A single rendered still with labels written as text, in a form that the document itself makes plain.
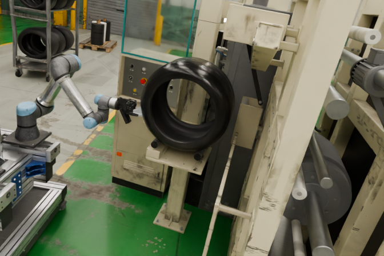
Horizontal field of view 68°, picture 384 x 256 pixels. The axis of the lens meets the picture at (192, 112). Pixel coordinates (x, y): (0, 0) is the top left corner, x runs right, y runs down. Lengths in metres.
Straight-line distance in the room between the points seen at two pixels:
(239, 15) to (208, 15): 0.67
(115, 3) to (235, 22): 10.31
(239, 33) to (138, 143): 1.62
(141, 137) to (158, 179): 0.43
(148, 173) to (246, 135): 1.11
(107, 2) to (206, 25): 9.76
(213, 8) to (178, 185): 1.35
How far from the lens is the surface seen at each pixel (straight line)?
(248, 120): 1.93
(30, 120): 2.17
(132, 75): 2.47
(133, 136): 2.59
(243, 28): 1.26
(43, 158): 2.21
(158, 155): 1.83
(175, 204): 2.47
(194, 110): 2.04
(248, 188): 2.18
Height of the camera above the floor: 1.78
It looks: 22 degrees down
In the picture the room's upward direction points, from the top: 10 degrees clockwise
